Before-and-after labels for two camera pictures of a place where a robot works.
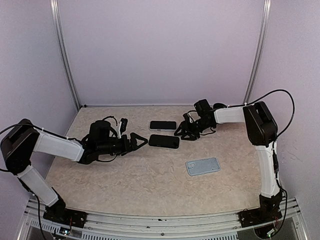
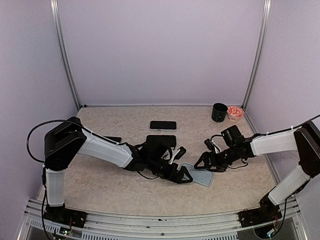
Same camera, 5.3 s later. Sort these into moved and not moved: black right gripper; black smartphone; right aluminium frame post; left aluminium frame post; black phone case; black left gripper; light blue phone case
Moved: black left gripper; black right gripper; light blue phone case
Not moved: left aluminium frame post; black phone case; black smartphone; right aluminium frame post
